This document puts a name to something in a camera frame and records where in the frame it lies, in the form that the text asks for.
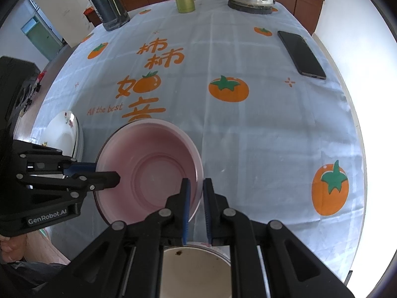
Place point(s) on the black smartphone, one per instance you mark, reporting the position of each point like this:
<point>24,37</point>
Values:
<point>302,56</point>

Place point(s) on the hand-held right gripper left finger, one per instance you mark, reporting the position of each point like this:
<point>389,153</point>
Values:
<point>186,211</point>

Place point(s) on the small white bowl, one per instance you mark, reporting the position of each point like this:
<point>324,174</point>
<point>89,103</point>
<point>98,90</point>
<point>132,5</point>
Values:
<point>195,273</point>

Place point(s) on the green door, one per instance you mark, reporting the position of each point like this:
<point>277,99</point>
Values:
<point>42,37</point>

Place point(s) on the persimmon printed tablecloth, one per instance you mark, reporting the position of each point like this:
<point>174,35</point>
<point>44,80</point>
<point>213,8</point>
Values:
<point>248,136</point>

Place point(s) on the person's dark clothing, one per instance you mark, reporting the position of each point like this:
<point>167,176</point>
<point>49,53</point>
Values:
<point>21,279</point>

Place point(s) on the person's left hand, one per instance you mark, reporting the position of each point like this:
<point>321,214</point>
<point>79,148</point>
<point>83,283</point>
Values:
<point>11,250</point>

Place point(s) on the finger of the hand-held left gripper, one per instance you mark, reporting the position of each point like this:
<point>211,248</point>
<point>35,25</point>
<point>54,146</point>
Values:
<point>85,167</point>
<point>105,180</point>

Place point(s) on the white plate with red flowers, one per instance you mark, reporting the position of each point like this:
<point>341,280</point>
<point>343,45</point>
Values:
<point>60,136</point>

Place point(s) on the pink bowl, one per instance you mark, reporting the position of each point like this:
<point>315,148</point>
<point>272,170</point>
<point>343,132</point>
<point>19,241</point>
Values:
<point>155,167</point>

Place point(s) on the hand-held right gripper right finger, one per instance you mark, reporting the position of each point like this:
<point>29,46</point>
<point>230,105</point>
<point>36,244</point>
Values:
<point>208,214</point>

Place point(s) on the brown wooden cabinet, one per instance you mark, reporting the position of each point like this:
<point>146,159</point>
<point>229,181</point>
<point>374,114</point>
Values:
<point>307,9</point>

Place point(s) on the person's left forearm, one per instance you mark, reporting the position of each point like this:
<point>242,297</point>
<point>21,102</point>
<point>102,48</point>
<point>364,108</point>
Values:
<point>43,248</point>

